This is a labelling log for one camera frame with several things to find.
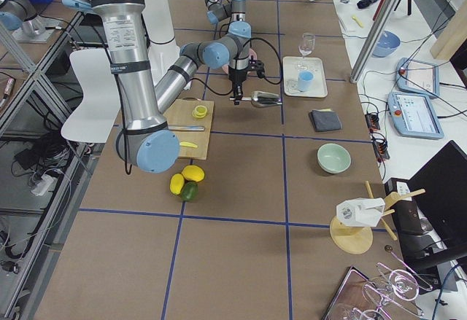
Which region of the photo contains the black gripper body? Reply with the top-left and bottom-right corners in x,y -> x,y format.
228,55 -> 265,86

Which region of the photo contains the stainless steel ice scoop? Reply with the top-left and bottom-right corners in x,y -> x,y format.
242,90 -> 282,108

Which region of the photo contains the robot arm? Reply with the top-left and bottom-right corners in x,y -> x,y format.
204,0 -> 246,25
62,0 -> 251,173

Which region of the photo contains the light blue plastic cup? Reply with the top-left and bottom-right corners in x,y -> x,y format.
297,71 -> 314,92

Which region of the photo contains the white origami paper cup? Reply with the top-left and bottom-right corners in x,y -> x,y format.
336,198 -> 385,227

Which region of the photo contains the wooden cup stand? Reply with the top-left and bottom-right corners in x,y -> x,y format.
330,181 -> 425,254

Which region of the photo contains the lemon slice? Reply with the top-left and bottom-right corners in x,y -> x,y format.
192,104 -> 209,119

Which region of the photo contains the wooden cutting board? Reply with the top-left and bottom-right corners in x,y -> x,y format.
164,99 -> 215,160

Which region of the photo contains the cream bear serving tray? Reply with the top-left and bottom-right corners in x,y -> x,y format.
282,56 -> 328,98

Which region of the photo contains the clear wine glass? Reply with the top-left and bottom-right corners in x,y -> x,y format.
297,33 -> 316,70

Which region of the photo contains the yellow plastic knife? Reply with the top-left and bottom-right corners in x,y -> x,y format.
180,141 -> 198,149

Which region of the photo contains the steel muddler rod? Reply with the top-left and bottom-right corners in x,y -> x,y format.
168,125 -> 205,132

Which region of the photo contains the grey and yellow cloth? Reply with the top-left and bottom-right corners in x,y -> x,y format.
309,109 -> 342,132

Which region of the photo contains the whole yellow lemon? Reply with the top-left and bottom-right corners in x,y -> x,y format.
181,165 -> 205,182

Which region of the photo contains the green lime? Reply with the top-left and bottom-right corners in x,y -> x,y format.
180,182 -> 198,202

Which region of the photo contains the pale green bowl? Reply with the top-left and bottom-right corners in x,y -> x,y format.
317,143 -> 352,174

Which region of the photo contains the small yellow utensil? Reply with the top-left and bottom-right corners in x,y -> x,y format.
352,15 -> 364,28

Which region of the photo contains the black power strip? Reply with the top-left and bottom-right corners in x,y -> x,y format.
365,112 -> 390,163

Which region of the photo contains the blue bowl on side table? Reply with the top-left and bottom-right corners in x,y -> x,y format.
372,31 -> 401,58

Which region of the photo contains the blue teach pendant tablet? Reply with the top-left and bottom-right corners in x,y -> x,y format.
387,92 -> 444,139

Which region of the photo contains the black monitor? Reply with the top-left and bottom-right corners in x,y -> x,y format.
408,140 -> 466,271

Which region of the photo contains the hanging wine glass rack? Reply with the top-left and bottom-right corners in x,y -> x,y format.
322,245 -> 433,319

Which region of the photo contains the aluminium frame post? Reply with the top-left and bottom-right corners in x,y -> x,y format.
350,0 -> 398,84

